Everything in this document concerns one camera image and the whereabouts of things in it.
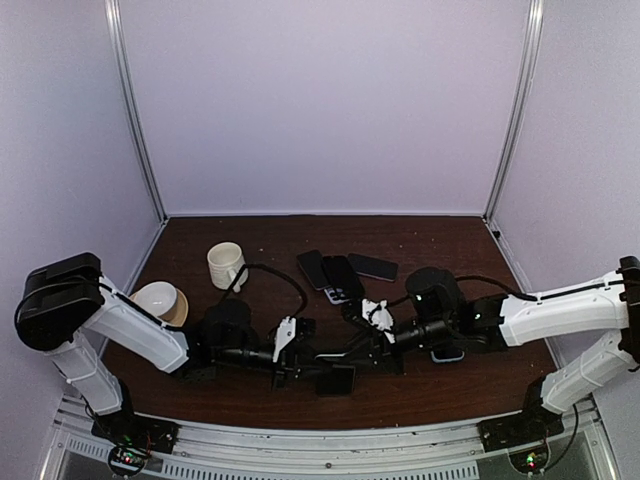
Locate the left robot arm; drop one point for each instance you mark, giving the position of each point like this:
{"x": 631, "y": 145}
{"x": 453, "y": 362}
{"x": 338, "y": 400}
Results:
{"x": 63, "y": 300}

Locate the left aluminium post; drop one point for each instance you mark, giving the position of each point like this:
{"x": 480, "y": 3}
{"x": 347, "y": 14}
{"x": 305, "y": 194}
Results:
{"x": 116, "y": 33}

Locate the front aluminium rail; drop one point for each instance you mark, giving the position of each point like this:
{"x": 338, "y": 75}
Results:
{"x": 451, "y": 450}

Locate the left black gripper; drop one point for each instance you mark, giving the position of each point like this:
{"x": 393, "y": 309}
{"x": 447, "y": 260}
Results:
{"x": 290, "y": 363}

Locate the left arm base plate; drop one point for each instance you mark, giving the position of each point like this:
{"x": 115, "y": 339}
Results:
{"x": 139, "y": 432}

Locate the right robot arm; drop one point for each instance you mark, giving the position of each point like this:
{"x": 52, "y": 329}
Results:
{"x": 510, "y": 319}

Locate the purple-edged phone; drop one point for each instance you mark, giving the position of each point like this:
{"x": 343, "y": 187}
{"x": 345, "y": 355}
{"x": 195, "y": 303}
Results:
{"x": 374, "y": 268}
{"x": 311, "y": 265}

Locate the cream ribbed mug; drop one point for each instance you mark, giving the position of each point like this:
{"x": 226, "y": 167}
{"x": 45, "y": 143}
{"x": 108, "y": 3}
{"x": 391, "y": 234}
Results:
{"x": 225, "y": 260}

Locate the right aluminium post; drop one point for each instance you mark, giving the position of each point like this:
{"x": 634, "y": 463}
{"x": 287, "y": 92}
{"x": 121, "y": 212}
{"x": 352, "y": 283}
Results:
{"x": 527, "y": 70}

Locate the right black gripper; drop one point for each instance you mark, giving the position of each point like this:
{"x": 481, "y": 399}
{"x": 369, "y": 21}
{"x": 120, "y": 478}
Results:
{"x": 384, "y": 359}

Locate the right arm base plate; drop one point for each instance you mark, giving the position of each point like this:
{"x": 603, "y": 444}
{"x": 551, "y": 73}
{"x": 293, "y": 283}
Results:
{"x": 518, "y": 429}

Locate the beige saucer plate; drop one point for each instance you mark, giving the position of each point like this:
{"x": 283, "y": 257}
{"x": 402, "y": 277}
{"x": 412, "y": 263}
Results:
{"x": 178, "y": 318}

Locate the aluminium post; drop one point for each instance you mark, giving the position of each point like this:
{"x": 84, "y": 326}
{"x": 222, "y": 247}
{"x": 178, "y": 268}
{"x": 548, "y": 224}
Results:
{"x": 116, "y": 33}
{"x": 527, "y": 70}

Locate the white ceramic bowl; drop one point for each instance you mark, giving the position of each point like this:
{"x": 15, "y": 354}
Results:
{"x": 158, "y": 298}

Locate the phone under black case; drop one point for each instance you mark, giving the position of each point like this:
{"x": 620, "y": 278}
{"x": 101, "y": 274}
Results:
{"x": 338, "y": 296}

